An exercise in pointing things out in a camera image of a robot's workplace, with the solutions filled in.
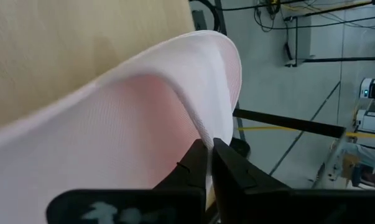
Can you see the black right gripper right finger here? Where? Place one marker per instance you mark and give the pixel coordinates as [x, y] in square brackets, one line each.
[237, 180]

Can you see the white box device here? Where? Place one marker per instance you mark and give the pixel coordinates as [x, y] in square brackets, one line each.
[372, 121]
[372, 88]

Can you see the black metal post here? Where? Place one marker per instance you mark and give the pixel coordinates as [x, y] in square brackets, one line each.
[220, 17]

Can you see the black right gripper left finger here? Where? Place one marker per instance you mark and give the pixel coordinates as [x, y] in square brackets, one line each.
[187, 174]

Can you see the black metal rack frame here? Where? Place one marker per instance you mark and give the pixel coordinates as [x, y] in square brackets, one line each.
[339, 59]

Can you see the black frame wooden shelf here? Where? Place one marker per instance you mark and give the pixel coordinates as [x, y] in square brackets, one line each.
[293, 123]

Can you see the pink white cloth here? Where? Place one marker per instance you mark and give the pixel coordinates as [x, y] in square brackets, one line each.
[112, 124]

